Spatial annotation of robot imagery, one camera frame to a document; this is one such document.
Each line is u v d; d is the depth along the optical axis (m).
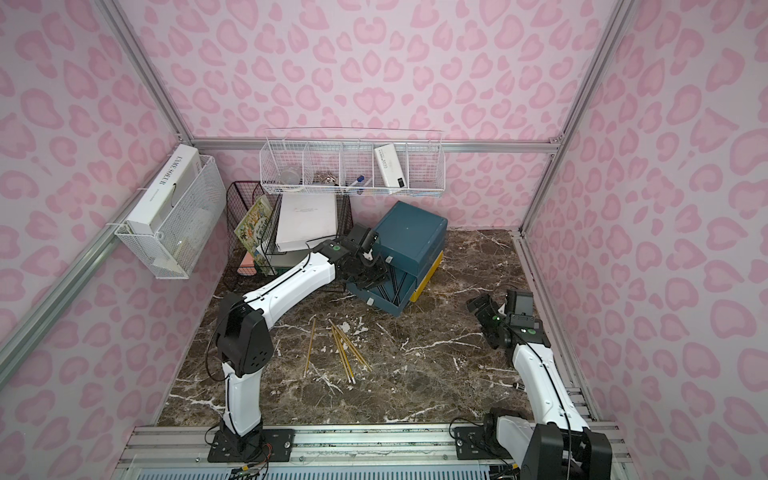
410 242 0.89
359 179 1.00
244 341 0.49
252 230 0.97
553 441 0.40
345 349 0.90
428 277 1.04
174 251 0.78
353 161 0.98
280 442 0.74
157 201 0.68
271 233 0.93
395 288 0.93
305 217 0.92
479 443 0.72
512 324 0.64
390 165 0.92
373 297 0.87
